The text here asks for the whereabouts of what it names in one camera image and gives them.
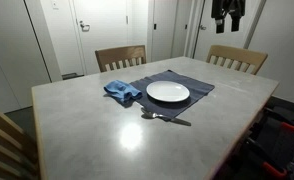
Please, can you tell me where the silver lever door handle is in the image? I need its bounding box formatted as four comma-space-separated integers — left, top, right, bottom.
78, 20, 91, 33

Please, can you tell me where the silver metal spoon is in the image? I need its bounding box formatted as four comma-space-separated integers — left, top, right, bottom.
140, 107, 193, 127

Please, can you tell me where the dark blue fabric placemat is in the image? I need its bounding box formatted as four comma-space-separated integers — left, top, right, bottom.
128, 69, 216, 122

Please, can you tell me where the dark wooden slatted chair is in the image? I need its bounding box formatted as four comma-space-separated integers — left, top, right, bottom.
0, 101, 41, 180

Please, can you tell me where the blue cloth towel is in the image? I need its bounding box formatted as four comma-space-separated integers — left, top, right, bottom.
103, 79, 144, 105

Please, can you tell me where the white round plate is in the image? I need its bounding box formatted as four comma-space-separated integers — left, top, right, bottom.
146, 80, 191, 103

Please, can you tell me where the light wooden slatted chair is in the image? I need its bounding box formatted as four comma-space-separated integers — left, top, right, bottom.
205, 44, 269, 76

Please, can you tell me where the wooden chair with wide backrest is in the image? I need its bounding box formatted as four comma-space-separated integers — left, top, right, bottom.
94, 44, 148, 73

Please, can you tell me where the white door with lever handle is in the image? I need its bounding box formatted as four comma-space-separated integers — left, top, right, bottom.
69, 0, 132, 76

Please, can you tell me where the red handled black clamp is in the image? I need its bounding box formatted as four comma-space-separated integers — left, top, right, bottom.
246, 138, 289, 180
266, 108, 294, 134

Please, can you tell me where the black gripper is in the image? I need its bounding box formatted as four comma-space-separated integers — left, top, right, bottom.
210, 0, 247, 34

